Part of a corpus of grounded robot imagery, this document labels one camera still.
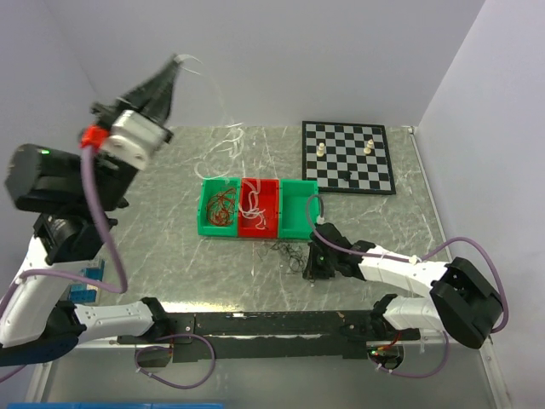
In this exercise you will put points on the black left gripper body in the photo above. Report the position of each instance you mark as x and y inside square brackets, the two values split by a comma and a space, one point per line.
[105, 112]

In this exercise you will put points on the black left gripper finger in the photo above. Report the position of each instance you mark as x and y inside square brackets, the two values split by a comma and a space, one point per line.
[140, 95]
[159, 106]

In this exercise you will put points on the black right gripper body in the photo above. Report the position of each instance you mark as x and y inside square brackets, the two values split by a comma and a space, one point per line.
[321, 266]

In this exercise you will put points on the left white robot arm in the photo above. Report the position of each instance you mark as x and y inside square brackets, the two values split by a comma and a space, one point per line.
[73, 195]

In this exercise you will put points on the right green plastic bin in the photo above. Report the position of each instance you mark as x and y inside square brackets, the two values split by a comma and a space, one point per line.
[292, 219]

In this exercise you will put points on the green plastic bin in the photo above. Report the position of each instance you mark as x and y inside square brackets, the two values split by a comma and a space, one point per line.
[217, 213]
[292, 219]

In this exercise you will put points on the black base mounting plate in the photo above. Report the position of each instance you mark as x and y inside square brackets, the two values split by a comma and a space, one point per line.
[251, 335]

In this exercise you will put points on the red plastic bin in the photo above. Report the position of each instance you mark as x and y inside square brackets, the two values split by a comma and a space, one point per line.
[258, 208]

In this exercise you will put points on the left green plastic bin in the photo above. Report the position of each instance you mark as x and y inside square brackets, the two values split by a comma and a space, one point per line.
[217, 213]

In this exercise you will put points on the black and white chessboard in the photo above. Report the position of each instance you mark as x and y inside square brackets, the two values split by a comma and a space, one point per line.
[344, 150]

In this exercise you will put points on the left cream chess piece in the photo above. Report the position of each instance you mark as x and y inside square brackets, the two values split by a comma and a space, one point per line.
[320, 150]

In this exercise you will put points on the cream chess piece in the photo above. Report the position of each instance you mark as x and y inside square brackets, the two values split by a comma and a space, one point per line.
[320, 150]
[369, 147]

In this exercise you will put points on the right cream chess piece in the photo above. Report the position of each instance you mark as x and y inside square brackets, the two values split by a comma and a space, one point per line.
[369, 147]

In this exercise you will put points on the blue toy block stack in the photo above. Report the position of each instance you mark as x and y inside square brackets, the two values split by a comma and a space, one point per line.
[84, 293]

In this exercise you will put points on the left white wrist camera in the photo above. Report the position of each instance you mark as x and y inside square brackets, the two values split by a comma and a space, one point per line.
[132, 138]

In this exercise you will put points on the aluminium frame rail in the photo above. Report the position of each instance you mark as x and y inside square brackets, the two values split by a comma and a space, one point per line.
[324, 359]

